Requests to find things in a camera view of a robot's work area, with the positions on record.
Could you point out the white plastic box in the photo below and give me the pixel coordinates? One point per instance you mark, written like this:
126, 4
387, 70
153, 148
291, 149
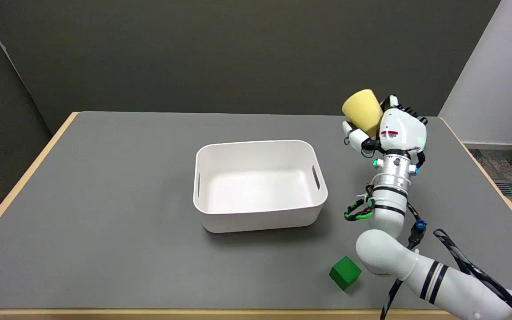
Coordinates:
258, 184

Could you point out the green cube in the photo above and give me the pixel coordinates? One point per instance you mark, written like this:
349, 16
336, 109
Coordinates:
345, 272

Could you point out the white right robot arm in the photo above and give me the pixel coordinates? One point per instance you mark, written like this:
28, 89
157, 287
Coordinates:
394, 209

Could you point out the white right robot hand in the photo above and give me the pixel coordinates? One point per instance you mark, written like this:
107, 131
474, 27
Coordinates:
399, 129

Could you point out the yellow cup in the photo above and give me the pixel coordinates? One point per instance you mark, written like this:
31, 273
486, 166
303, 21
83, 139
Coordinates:
362, 110

